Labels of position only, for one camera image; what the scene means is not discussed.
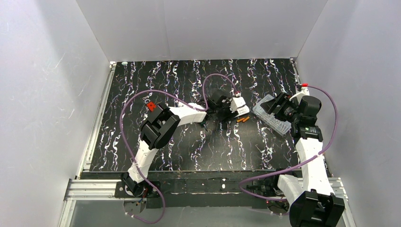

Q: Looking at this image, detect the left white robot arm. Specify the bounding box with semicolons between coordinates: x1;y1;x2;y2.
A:
121;91;250;197

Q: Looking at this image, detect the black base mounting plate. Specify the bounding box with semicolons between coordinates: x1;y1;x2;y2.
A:
114;170;283;209

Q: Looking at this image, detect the white remote control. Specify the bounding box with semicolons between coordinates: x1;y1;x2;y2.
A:
236;105;250;117

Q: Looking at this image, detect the clear plastic screw box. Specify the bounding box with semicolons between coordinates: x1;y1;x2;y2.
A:
252;94;291;136

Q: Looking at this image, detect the red handled adjustable wrench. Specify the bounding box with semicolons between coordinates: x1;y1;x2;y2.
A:
145;99;156;112

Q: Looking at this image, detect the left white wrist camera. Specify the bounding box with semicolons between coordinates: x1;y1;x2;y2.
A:
230;91;246;112

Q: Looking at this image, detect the aluminium frame rail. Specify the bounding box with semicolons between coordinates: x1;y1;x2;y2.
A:
58;61;117;227

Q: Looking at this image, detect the green handled screwdriver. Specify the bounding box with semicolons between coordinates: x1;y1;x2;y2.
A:
200;122;208;130

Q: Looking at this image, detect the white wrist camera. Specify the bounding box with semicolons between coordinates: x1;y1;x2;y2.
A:
289;83;310;103
230;91;246;112

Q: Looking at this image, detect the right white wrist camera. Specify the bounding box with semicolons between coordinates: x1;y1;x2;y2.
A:
289;83;310;103

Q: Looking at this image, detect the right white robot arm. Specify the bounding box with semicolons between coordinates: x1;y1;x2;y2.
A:
261;93;345;227

